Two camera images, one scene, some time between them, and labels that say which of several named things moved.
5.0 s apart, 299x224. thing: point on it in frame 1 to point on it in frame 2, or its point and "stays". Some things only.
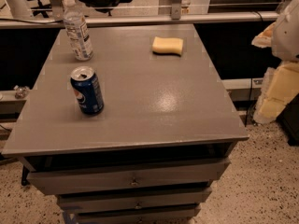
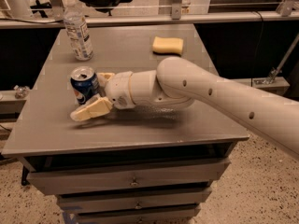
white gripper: [288, 36] to [120, 90]
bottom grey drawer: [183, 215] stays
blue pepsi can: [87, 88] stays
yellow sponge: [166, 46] stays
